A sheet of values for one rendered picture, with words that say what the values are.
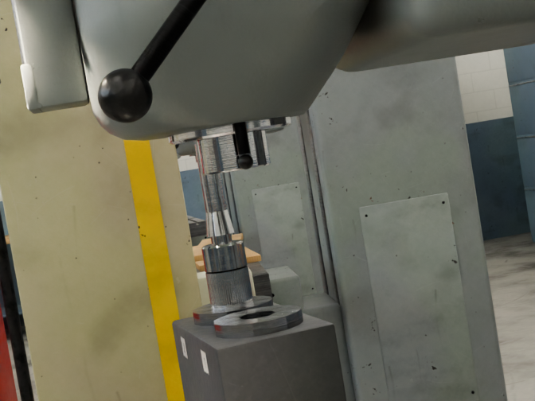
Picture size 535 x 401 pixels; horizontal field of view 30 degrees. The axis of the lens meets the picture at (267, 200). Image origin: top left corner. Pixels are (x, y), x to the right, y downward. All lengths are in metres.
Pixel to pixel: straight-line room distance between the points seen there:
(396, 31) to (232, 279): 0.51
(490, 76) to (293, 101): 9.85
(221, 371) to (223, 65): 0.41
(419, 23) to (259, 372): 0.45
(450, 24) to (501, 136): 9.87
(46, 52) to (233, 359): 0.40
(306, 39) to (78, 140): 1.81
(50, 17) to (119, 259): 1.77
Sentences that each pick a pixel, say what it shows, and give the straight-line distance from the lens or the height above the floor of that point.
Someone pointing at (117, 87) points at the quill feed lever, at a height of 1.34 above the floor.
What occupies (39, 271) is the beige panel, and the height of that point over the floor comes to 1.09.
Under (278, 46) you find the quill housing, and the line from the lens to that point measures 0.61.
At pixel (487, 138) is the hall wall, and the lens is 10.41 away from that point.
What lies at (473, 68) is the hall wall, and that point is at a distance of 10.42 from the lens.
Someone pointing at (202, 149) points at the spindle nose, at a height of 1.30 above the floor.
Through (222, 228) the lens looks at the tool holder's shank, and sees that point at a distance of 1.08.
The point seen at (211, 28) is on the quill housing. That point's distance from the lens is 0.60.
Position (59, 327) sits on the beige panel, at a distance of 2.43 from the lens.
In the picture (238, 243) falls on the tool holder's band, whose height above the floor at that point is 1.19.
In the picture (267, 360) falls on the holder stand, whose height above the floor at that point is 1.09.
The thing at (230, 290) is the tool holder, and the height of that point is 1.15.
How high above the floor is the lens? 1.29
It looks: 3 degrees down
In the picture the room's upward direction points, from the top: 9 degrees counter-clockwise
